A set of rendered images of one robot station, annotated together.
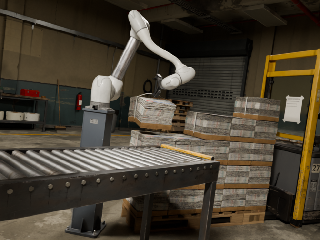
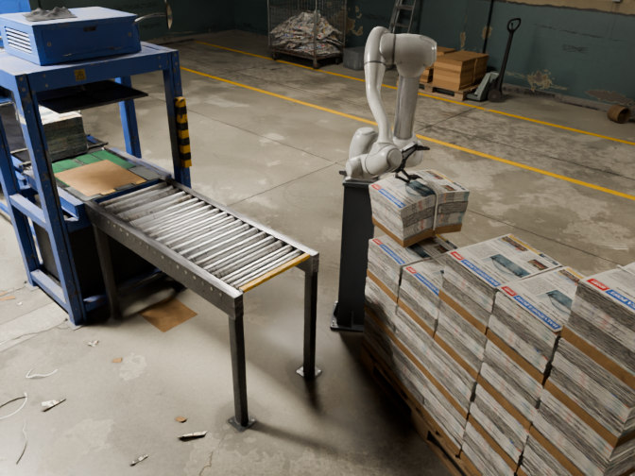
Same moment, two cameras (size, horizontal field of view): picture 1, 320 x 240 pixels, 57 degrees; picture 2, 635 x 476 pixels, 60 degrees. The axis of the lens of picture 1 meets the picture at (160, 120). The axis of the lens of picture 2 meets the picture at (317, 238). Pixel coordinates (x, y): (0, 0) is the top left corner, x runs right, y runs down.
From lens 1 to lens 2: 3.30 m
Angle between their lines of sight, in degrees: 87
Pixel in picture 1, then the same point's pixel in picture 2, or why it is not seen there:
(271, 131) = (605, 399)
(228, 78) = not seen: outside the picture
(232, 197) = (482, 455)
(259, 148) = (560, 416)
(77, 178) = (118, 225)
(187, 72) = (374, 156)
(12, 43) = not seen: outside the picture
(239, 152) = (507, 380)
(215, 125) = (461, 283)
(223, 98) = not seen: outside the picture
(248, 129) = (534, 345)
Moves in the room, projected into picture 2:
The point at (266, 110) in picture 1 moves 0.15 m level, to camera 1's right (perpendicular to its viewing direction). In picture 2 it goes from (596, 330) to (621, 364)
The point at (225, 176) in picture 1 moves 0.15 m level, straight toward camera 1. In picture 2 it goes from (469, 399) to (433, 392)
